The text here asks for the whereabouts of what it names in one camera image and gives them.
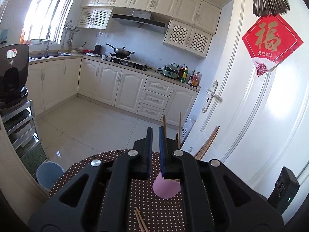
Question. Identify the pink cylindrical utensil holder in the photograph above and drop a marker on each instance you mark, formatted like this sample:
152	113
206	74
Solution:
165	189

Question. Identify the cream cabinets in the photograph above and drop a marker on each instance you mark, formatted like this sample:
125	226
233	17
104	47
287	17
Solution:
190	23
53	80

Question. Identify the dark sauce bottle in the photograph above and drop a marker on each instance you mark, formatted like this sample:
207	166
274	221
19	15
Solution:
191	77

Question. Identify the silver door handle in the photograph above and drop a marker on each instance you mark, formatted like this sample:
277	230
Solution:
213	97

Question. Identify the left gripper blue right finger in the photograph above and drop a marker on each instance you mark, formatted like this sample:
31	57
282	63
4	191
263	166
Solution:
178	164

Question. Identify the metal storage rack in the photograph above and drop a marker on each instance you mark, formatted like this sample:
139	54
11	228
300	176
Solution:
22	129

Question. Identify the black rice cooker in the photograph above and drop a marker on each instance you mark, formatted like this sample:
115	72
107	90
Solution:
14	74

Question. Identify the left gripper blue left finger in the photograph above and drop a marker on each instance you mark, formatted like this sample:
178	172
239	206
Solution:
131	164

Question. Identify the gas stove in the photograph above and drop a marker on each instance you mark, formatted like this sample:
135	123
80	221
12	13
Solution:
127	62

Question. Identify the light blue stool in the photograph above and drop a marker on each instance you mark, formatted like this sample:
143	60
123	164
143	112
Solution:
48	173

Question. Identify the wall utensil rack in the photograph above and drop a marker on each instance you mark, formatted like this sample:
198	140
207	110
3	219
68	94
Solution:
72	31

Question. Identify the wooden chopstick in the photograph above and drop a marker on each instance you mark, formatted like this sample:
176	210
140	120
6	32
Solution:
144	224
214	131
164	125
179	132
139	222
205	147

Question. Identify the red fu character decoration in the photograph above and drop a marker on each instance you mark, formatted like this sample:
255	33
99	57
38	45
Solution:
269	42

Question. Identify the red label bottle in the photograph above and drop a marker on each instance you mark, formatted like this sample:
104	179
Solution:
195	80

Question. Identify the wok with lid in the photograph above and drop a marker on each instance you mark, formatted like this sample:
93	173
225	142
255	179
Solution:
121	51

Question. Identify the white door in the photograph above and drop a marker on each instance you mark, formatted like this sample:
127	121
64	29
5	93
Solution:
263	120

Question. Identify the grey feather fan ornament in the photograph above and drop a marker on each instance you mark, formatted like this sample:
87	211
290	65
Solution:
265	8

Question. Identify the green countertop appliance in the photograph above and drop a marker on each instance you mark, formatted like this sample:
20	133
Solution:
171	71

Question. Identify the black range hood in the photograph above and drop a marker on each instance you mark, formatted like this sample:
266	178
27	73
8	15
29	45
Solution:
139	22

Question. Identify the green yellow bottle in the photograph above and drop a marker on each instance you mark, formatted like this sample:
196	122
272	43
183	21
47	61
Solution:
184	74

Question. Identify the sink faucet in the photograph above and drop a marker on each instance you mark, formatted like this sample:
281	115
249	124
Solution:
47	40

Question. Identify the black electric kettle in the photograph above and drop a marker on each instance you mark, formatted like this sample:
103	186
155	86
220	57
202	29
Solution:
98	49

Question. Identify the cream upper cabinets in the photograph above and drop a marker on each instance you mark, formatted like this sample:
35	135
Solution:
190	23

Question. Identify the kitchen window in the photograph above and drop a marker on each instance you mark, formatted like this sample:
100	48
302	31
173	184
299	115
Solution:
45	21

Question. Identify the brown polka dot tablecloth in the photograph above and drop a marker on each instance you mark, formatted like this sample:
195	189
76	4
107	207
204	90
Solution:
159	214

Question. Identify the cream lower cabinets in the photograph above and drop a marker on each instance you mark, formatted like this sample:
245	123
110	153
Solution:
53	80

